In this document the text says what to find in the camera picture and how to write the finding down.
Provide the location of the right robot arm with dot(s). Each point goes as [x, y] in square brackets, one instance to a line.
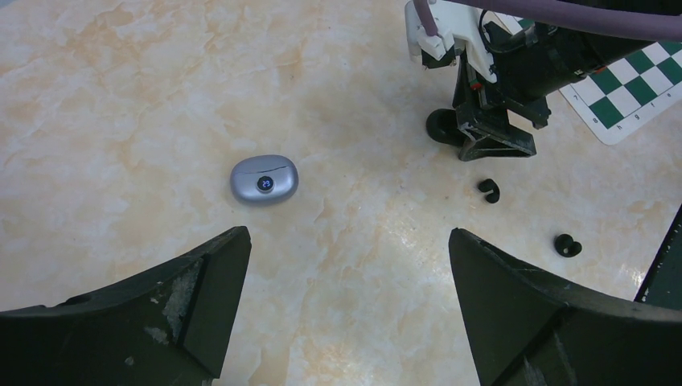
[529, 65]

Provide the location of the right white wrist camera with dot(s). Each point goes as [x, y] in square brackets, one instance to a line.
[439, 31]

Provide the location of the black earbud upper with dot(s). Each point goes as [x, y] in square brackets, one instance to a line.
[490, 189]

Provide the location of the purple earbud charging case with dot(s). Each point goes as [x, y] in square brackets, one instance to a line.
[264, 179]

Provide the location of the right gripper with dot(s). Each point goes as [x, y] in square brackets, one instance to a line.
[482, 121]

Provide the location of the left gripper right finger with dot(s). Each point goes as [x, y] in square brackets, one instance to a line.
[527, 326]

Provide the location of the green white chessboard mat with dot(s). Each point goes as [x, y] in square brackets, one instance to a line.
[626, 95]

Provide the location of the black earbud charging case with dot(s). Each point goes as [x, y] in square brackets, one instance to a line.
[442, 126]

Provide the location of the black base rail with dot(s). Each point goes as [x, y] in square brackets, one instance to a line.
[661, 285]

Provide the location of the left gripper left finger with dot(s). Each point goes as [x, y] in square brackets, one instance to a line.
[168, 325]

